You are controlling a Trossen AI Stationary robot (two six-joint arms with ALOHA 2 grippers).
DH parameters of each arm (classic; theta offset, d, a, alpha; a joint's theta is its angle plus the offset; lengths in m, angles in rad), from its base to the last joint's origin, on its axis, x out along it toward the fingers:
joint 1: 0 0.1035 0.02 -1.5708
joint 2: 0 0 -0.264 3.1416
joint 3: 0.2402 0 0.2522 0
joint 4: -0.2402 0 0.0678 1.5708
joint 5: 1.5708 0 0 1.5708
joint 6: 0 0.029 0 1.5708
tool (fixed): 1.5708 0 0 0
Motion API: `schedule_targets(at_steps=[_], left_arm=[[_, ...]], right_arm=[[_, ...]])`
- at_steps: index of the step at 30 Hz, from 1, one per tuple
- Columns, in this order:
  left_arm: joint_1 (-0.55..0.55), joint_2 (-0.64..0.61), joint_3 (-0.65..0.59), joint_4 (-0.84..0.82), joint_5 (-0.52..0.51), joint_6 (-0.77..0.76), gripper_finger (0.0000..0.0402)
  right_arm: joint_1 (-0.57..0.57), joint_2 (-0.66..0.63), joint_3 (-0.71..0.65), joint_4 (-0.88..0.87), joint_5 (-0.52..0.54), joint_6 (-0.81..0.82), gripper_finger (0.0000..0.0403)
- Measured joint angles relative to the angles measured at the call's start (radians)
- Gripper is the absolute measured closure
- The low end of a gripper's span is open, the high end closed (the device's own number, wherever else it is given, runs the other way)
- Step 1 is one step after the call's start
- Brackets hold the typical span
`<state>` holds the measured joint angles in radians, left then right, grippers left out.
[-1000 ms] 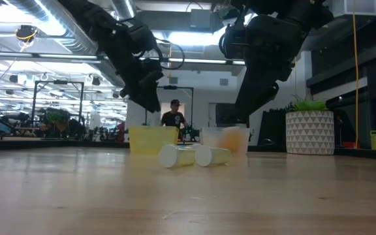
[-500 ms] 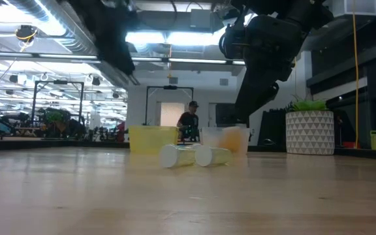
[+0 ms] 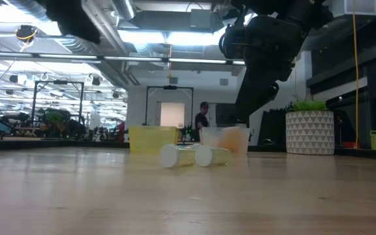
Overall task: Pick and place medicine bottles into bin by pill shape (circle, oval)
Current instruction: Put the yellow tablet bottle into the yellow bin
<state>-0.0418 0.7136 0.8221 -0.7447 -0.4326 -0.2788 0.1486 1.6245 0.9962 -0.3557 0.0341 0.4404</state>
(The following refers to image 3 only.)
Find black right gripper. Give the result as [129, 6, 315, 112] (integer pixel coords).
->
[219, 14, 307, 125]

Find yellow translucent plastic bin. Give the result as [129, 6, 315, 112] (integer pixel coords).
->
[128, 125, 180, 154]

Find clear translucent plastic bin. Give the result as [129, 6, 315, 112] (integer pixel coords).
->
[199, 126, 251, 155]

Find white triangle-patterned planter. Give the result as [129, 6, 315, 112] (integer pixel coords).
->
[285, 110, 336, 156]

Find black metal frame stand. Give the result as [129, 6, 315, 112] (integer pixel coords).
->
[145, 85, 195, 135]

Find yellow-green bottle with white cap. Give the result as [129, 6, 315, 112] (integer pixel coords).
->
[158, 144, 197, 169]
[194, 145, 233, 168]

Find green spiky plant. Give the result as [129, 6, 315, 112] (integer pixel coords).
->
[287, 95, 329, 112]

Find green leafy background plant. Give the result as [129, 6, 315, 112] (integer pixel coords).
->
[45, 110, 66, 125]

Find black ribbed panel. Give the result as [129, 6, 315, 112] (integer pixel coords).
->
[258, 108, 287, 146]

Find dark display on stand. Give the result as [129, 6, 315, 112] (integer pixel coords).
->
[215, 102, 238, 127]

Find tall black metal frame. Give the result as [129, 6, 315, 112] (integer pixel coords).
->
[32, 79, 85, 129]

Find person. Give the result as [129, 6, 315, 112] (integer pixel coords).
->
[194, 101, 210, 131]

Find black background robot arms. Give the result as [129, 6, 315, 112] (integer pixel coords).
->
[179, 125, 200, 142]

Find black round overhead device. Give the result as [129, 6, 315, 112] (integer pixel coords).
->
[14, 24, 39, 44]

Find silver round ventilation duct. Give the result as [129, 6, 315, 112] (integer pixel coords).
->
[110, 0, 136, 21]

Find yellow hanging cable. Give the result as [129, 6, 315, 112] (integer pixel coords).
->
[352, 0, 361, 148]

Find long ceiling light bar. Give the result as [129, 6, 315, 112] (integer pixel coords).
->
[0, 50, 246, 66]

